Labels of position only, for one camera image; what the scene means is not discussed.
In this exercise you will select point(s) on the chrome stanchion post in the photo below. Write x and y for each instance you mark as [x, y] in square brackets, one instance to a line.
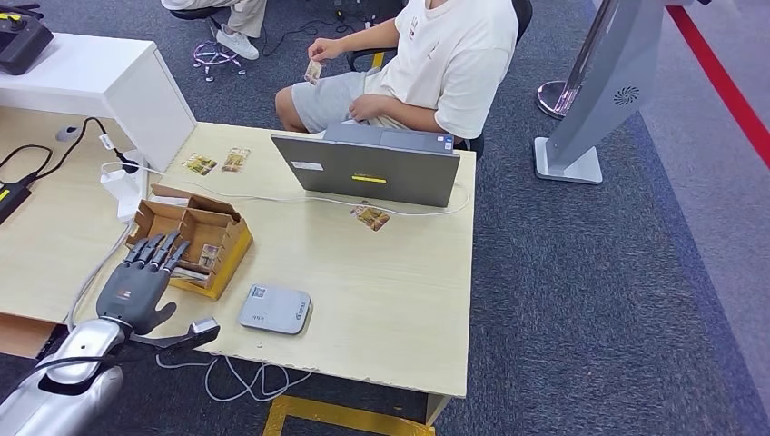
[550, 99]

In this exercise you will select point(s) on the black stool chrome base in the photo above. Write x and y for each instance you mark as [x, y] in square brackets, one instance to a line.
[216, 55]

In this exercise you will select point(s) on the black remote controller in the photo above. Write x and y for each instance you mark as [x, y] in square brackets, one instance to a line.
[24, 45]

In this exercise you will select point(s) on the background person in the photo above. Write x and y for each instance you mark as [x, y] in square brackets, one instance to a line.
[246, 15]

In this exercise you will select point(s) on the white paper slip stack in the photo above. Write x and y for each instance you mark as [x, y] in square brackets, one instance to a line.
[191, 275]
[168, 201]

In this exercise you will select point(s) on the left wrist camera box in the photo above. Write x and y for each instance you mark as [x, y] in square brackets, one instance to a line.
[201, 330]

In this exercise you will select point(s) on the person's left hand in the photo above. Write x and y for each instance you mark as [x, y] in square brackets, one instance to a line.
[367, 108]

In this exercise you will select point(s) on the grey kiosk stand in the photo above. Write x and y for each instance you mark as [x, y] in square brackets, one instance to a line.
[607, 78]

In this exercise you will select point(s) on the grey card reader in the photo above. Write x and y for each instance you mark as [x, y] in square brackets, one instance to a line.
[275, 309]

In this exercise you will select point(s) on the white cabinet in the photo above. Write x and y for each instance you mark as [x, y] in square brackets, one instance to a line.
[72, 72]

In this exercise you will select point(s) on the cardboard organizer box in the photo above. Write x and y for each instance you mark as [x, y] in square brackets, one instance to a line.
[231, 259]

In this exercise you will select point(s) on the white power adapter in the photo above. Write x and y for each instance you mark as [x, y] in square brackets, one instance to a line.
[123, 189]

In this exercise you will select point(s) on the yellow metal frame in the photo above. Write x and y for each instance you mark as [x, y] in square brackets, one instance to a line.
[337, 415]

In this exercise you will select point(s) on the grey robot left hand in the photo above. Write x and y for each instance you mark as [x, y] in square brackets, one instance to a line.
[132, 295]

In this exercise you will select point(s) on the person's right hand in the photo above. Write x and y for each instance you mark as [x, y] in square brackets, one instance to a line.
[326, 50]

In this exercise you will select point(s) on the autumn print ID card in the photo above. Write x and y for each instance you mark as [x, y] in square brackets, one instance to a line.
[313, 71]

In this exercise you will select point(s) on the grey laptop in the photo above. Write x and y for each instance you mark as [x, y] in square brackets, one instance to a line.
[373, 168]

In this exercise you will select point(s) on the black power brick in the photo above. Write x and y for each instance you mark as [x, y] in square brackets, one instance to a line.
[12, 201]

